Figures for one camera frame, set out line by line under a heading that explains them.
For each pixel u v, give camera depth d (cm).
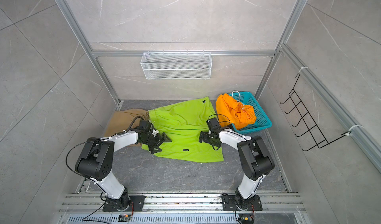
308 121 70
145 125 79
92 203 75
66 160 46
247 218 70
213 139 70
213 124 76
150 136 81
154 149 88
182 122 105
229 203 73
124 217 71
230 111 104
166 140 85
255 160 48
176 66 100
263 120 101
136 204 73
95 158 48
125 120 101
